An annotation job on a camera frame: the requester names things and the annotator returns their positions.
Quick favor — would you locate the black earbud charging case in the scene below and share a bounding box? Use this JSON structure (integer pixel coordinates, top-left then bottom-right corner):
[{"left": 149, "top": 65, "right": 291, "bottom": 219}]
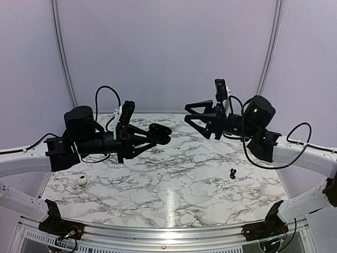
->
[{"left": 148, "top": 123, "right": 172, "bottom": 145}]

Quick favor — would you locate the left aluminium wall post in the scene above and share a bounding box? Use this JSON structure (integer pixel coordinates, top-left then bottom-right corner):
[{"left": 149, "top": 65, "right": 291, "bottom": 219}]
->
[{"left": 50, "top": 0, "right": 78, "bottom": 108}]

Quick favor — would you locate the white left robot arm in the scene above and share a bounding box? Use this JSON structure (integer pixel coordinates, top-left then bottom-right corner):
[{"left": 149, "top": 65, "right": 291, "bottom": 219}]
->
[{"left": 1, "top": 125, "right": 165, "bottom": 235}]

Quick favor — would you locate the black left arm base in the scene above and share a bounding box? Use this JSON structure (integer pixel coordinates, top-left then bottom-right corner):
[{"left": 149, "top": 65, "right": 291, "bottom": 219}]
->
[{"left": 38, "top": 200, "right": 84, "bottom": 240}]

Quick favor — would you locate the aluminium front rail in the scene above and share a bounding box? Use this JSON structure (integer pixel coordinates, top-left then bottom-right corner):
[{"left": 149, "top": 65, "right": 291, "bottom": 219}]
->
[{"left": 9, "top": 217, "right": 316, "bottom": 252}]

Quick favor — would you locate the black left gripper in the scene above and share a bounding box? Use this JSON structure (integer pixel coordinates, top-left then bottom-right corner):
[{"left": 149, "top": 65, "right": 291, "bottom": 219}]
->
[{"left": 75, "top": 124, "right": 157, "bottom": 163}]

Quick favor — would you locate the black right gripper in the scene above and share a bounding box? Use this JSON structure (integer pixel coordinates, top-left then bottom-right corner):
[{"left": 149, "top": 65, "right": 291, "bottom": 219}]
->
[{"left": 185, "top": 100, "right": 259, "bottom": 140}]

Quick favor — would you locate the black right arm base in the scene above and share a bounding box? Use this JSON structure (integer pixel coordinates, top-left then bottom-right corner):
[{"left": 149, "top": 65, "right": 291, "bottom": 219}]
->
[{"left": 241, "top": 200, "right": 289, "bottom": 241}]

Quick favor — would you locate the right aluminium wall post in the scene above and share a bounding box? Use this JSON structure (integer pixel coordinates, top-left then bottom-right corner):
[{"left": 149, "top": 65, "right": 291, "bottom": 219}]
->
[{"left": 253, "top": 1, "right": 284, "bottom": 95}]

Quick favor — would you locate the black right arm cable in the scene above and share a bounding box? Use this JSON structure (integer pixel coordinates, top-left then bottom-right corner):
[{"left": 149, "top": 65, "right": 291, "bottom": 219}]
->
[{"left": 229, "top": 94, "right": 337, "bottom": 169}]

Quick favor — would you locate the aluminium wall post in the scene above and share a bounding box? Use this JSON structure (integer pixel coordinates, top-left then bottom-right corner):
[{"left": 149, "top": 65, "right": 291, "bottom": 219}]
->
[
  {"left": 253, "top": 1, "right": 284, "bottom": 95},
  {"left": 50, "top": 0, "right": 78, "bottom": 108}
]

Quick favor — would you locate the white earbud charging case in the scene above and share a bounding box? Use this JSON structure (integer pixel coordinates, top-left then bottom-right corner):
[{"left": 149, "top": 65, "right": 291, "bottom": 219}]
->
[{"left": 76, "top": 174, "right": 88, "bottom": 186}]

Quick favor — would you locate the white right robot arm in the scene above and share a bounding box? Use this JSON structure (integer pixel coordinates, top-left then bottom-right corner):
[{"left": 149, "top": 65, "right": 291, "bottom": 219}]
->
[{"left": 184, "top": 95, "right": 336, "bottom": 236}]

